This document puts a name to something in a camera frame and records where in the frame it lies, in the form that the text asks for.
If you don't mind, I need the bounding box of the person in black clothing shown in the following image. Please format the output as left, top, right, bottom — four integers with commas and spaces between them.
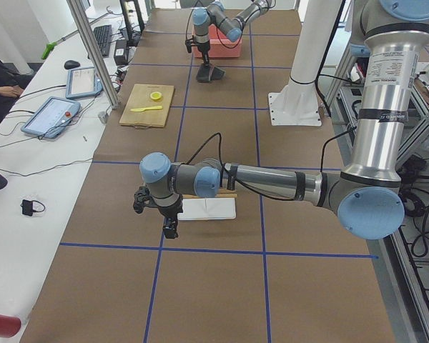
0, 60, 33, 122

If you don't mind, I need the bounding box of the bamboo cutting board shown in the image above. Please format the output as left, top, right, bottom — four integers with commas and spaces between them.
119, 84, 174, 128

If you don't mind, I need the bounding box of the far teach pendant tablet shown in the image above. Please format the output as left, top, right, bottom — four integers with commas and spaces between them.
65, 67, 103, 99

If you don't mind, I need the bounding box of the small black clip gadget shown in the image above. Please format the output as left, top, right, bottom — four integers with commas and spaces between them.
21, 199, 46, 217

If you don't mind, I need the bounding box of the yellow plastic knife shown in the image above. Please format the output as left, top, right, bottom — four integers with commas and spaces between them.
130, 105, 163, 112

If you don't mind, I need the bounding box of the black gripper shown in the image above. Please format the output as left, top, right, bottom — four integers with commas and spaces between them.
198, 41, 211, 69
154, 194, 183, 239

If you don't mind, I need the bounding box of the aluminium frame post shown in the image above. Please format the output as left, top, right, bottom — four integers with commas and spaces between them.
66, 0, 119, 109

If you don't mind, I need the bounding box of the black computer mouse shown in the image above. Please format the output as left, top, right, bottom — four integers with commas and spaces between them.
64, 60, 80, 70

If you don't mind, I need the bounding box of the metal cylinder weight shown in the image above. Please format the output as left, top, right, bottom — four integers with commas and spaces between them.
98, 111, 108, 124

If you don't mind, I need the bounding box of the near teach pendant tablet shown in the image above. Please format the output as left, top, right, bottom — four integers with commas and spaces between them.
21, 96, 81, 139

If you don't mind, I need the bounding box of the green handled tool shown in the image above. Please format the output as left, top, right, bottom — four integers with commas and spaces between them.
41, 13, 109, 60

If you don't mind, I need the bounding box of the yellow lemon slice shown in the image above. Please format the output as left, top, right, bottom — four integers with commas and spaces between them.
149, 91, 163, 101

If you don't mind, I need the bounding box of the red cylinder object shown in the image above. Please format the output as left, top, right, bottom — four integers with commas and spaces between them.
0, 314, 21, 338

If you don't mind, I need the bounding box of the black power adapter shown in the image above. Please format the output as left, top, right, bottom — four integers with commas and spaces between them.
114, 39, 129, 66

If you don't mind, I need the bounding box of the grey pink cleaning cloth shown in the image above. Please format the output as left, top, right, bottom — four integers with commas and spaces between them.
196, 64, 225, 83

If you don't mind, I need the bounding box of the black keyboard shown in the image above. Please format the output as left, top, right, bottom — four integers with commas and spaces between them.
93, 25, 112, 57

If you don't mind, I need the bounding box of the white rectangular tray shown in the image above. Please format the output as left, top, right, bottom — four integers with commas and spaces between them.
178, 198, 236, 221

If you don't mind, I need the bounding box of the pink plastic bin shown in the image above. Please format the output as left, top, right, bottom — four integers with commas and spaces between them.
208, 34, 242, 59

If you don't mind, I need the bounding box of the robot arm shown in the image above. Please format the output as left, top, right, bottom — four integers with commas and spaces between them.
185, 1, 276, 82
133, 1, 429, 239

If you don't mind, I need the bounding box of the wooden rack stick left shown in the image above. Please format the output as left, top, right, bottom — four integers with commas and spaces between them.
183, 194, 237, 200

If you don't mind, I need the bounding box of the teach pendant tablet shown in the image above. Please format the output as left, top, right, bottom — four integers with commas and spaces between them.
65, 67, 103, 99
21, 96, 81, 139

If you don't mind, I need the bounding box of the black thin cable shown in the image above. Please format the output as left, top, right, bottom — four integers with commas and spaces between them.
0, 71, 129, 179

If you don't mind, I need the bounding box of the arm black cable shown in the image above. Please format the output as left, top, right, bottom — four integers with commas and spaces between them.
183, 6, 244, 51
184, 106, 360, 202

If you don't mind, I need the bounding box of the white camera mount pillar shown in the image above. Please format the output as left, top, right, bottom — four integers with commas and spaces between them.
268, 0, 344, 126

